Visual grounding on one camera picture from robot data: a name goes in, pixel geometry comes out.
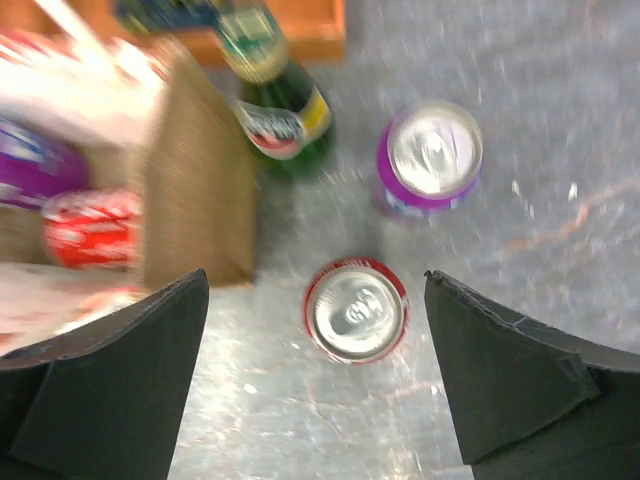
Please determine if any purple soda can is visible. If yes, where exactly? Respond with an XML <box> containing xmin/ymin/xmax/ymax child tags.
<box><xmin>375</xmin><ymin>100</ymin><xmax>483</xmax><ymax>219</ymax></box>
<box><xmin>1</xmin><ymin>118</ymin><xmax>90</xmax><ymax>211</ymax></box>

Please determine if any red cola can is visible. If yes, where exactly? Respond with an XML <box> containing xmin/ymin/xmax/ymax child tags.
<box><xmin>302</xmin><ymin>256</ymin><xmax>409</xmax><ymax>365</ymax></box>
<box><xmin>41</xmin><ymin>188</ymin><xmax>142</xmax><ymax>269</ymax></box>

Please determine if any green glass bottle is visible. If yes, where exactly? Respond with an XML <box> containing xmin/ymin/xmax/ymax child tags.
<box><xmin>217</xmin><ymin>1</ymin><xmax>335</xmax><ymax>176</ymax></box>

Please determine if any blue-green rolled sock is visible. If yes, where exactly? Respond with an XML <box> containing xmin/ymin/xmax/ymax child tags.
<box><xmin>113</xmin><ymin>0</ymin><xmax>232</xmax><ymax>34</ymax></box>

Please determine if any burlap canvas tote bag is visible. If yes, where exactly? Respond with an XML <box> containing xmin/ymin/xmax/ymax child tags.
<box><xmin>0</xmin><ymin>0</ymin><xmax>259</xmax><ymax>351</ymax></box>

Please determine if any wooden compartment tray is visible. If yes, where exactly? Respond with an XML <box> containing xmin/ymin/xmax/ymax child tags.
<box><xmin>1</xmin><ymin>0</ymin><xmax>346</xmax><ymax>67</ymax></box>

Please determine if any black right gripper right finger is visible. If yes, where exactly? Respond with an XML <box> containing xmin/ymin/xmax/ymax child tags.
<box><xmin>424</xmin><ymin>270</ymin><xmax>639</xmax><ymax>479</ymax></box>

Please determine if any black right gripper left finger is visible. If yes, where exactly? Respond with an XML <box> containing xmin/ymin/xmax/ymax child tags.
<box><xmin>1</xmin><ymin>270</ymin><xmax>208</xmax><ymax>480</ymax></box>

